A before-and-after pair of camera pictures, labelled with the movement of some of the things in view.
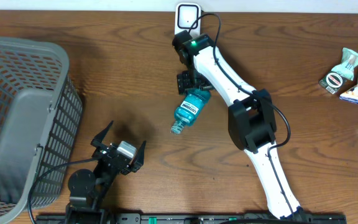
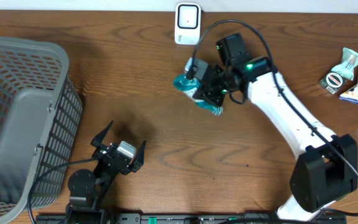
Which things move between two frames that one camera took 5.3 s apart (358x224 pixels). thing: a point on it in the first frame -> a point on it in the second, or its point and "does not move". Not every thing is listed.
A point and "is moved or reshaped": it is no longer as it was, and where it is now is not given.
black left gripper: x=141 y=159 does not move
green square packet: x=331 y=81 does not move
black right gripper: x=183 y=82 -> x=206 y=93
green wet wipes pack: x=350 y=60 does not move
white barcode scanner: x=186 y=14 does not move
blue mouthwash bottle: x=186 y=114 is moved or reshaped
